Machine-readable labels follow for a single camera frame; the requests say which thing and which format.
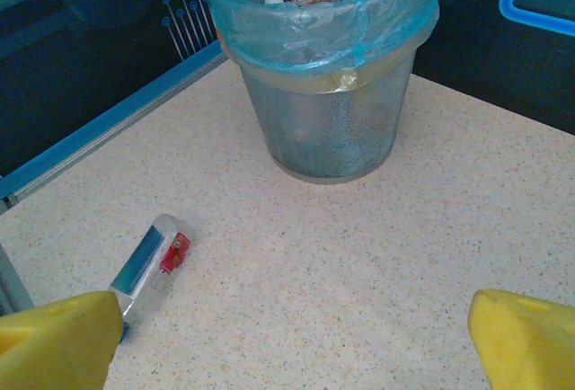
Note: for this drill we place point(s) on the blue plastic bin liner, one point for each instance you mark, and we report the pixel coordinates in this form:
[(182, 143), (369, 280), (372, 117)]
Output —
[(287, 35)]

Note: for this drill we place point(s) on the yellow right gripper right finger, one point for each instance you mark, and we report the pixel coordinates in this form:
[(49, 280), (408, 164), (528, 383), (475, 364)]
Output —
[(525, 345)]

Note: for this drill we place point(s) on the clear bottle blue cap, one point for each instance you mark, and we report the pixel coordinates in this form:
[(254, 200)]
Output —
[(153, 255)]

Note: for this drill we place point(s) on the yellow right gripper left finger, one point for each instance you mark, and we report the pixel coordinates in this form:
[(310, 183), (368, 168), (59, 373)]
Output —
[(54, 345)]

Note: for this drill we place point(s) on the blue aluminium table side rail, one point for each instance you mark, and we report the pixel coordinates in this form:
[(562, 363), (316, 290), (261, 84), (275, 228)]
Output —
[(112, 125)]

